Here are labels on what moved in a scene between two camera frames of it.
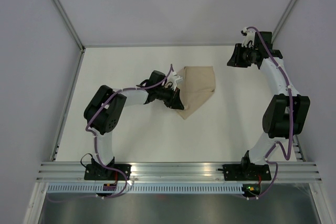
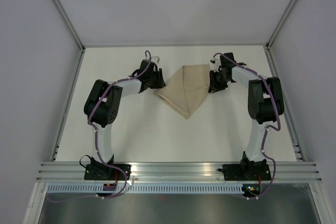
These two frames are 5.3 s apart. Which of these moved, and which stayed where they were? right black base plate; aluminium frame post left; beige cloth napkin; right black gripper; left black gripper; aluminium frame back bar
Moved: left black gripper; right black gripper
Stayed: aluminium frame post left; beige cloth napkin; right black base plate; aluminium frame back bar
